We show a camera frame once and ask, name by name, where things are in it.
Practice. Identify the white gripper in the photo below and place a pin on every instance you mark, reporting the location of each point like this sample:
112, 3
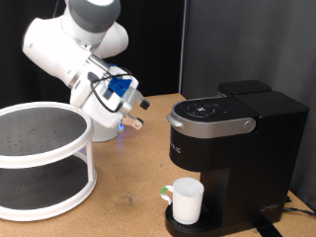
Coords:
102, 112

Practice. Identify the white mug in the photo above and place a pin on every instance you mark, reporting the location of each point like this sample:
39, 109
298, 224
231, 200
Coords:
187, 202

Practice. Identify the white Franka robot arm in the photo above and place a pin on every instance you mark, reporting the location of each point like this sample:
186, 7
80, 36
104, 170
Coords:
65, 49

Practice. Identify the black Keurig coffee machine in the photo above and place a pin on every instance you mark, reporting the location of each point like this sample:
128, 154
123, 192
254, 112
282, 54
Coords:
250, 164

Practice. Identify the black backdrop curtain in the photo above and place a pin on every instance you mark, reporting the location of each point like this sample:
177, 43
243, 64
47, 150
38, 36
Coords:
154, 49

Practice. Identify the white two-tier turntable shelf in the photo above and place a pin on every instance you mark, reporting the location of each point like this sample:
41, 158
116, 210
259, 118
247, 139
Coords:
49, 158

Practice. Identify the black drip tray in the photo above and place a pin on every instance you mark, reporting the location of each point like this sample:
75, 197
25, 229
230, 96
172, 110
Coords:
205, 220

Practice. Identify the grey partition panel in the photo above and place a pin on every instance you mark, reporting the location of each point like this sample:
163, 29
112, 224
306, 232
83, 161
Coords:
289, 59

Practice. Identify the black tape strip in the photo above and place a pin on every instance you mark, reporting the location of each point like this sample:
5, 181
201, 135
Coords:
268, 230

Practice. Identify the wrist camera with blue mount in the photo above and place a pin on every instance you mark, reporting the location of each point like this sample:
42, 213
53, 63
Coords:
120, 85

